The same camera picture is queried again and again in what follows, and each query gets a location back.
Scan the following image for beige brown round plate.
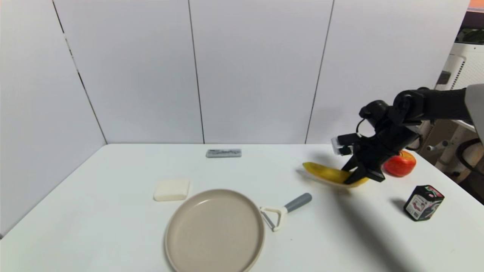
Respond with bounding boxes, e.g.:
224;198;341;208
164;189;265;272

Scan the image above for white side table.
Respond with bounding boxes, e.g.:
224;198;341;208
427;120;484;173

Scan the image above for cream white soap bar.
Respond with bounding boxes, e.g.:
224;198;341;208
153;179;190;201

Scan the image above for yellow banana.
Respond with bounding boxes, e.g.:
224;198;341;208
302;162;369;189

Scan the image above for black printed small box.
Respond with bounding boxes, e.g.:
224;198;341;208
403;185;445;221

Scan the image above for red apple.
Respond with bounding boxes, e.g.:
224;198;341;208
383;150;417;177

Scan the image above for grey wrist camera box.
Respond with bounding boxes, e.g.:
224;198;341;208
331;133;360;156

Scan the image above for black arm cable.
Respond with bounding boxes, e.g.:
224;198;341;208
455;138;484;175

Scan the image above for white perforated panel unit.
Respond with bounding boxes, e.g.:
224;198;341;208
434;42;484;91

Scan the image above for white peeler grey handle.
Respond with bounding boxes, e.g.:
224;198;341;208
260;193;313;232

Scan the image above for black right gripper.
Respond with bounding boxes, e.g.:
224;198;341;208
341;127;420;184

